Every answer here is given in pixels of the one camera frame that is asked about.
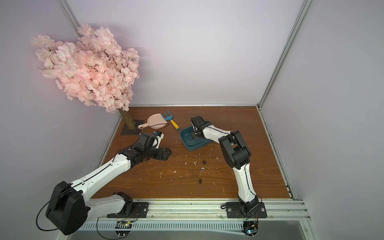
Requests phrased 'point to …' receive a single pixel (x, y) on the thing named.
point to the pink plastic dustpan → (154, 121)
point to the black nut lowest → (200, 181)
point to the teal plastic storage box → (191, 145)
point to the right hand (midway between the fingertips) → (197, 130)
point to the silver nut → (202, 169)
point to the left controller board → (123, 224)
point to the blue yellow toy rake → (170, 118)
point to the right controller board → (250, 228)
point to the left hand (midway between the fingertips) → (166, 150)
